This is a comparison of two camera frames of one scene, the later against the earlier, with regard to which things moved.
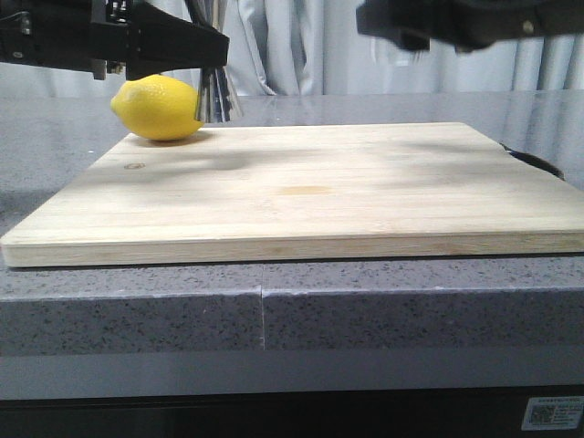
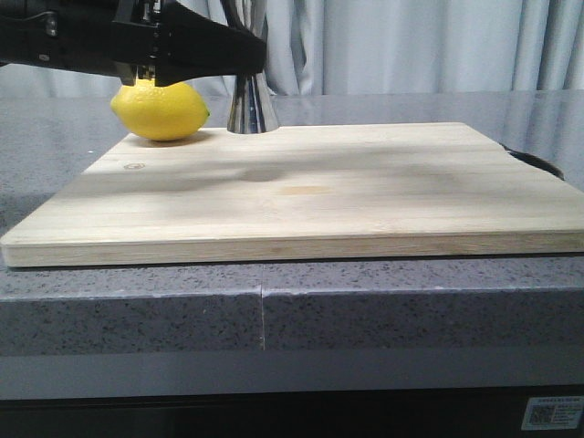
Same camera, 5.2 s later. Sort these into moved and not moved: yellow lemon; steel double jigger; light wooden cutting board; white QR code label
Moved: steel double jigger
Not moved: yellow lemon; light wooden cutting board; white QR code label
